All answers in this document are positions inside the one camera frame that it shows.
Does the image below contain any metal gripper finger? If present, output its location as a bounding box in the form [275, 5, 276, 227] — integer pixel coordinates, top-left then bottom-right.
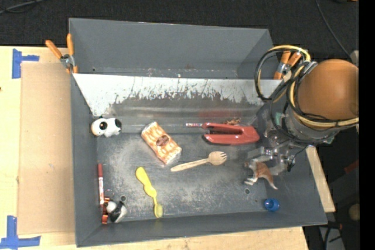
[247, 146, 275, 160]
[268, 163, 290, 177]

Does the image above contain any brown and white toy animal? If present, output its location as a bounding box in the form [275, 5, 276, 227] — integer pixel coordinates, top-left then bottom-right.
[243, 158, 279, 191]

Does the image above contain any red stapler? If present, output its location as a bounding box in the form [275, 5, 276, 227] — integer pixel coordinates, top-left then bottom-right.
[201, 122, 261, 146]

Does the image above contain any wooden spork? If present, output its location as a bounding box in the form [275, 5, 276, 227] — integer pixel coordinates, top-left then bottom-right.
[170, 150, 228, 173]

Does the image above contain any orange and white snack packet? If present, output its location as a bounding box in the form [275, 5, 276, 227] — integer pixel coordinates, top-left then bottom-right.
[140, 121, 183, 166]

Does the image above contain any yellow plastic spoon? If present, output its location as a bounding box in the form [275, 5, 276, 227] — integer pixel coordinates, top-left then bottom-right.
[135, 166, 164, 219]

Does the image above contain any grey metal bin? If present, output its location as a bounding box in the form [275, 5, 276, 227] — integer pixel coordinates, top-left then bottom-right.
[67, 17, 329, 248]

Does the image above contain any black and white toy penguin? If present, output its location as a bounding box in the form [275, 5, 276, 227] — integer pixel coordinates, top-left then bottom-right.
[105, 200, 128, 224]

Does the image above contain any white and black toy panda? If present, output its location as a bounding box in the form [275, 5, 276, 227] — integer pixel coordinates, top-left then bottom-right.
[90, 116, 122, 138]

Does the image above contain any red marker pen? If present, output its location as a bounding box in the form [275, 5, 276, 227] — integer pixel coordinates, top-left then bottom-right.
[97, 163, 105, 206]

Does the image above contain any brown cardboard board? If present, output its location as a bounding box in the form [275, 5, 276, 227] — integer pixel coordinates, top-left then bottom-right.
[16, 61, 77, 235]

